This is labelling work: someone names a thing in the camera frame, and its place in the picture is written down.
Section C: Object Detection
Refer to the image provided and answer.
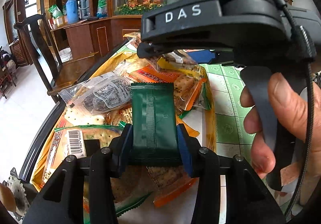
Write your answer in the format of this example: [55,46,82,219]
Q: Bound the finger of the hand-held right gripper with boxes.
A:
[137,42,235,65]

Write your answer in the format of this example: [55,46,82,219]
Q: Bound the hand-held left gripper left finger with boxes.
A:
[22,123,133,224]

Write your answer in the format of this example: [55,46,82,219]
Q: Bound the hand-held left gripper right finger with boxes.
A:
[176,125,286,224]

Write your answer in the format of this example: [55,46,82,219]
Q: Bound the round cracker packet green edges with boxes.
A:
[41,125,151,217]

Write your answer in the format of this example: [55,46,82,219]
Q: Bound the yellow orange snack packet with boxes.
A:
[105,105,134,127]

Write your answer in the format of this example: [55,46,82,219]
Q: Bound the dark green packet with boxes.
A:
[128,82,183,167]

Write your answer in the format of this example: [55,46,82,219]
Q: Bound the orange label biscuit packet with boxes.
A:
[120,60,203,84]

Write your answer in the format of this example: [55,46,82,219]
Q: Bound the clear bag of dark snack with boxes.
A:
[58,74,133,115]

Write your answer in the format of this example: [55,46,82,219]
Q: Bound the white box with yellow tape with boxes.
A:
[31,32,217,224]

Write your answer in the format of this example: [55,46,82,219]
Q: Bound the person's right hand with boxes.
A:
[239,72,321,206]

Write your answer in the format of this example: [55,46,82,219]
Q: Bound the green white plastic bag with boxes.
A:
[97,0,108,18]

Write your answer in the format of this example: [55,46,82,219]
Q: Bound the white bucket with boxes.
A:
[56,47,74,63]

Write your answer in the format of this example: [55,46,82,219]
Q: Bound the dark wooden cabinet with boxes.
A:
[50,15,143,64]

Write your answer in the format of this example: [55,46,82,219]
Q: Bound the grey thermos kettle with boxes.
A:
[78,0,91,19]

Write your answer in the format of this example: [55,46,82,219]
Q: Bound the blue thermos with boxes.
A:
[66,0,79,24]

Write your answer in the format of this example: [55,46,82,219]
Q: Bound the dark wooden chair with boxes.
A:
[0,46,18,99]
[14,13,101,104]

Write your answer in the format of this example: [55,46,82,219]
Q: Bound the small cardboard box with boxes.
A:
[49,16,69,29]

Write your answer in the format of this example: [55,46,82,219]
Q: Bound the green snack bag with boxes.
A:
[49,5,64,19]

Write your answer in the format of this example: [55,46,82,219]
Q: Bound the black braided cable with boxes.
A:
[244,0,317,222]

